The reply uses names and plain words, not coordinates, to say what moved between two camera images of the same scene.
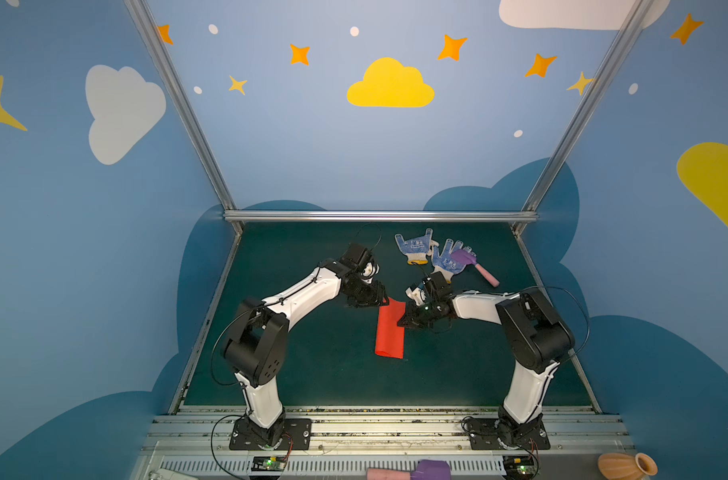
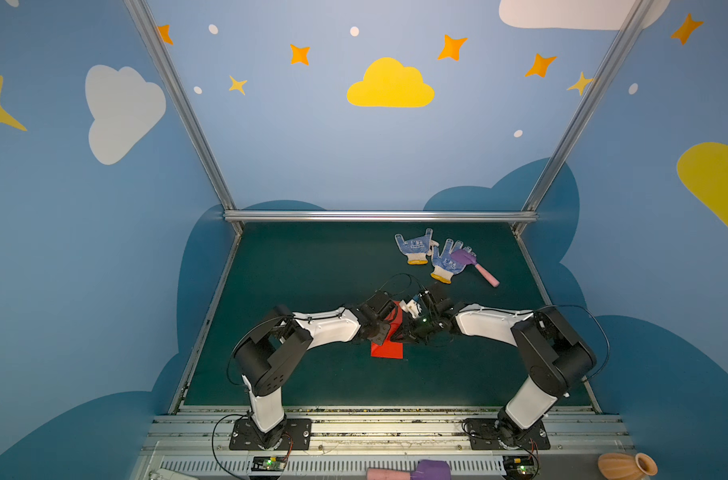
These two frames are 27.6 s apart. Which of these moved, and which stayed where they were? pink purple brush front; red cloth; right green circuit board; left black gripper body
Moved: left black gripper body
Stayed: red cloth; right green circuit board; pink purple brush front
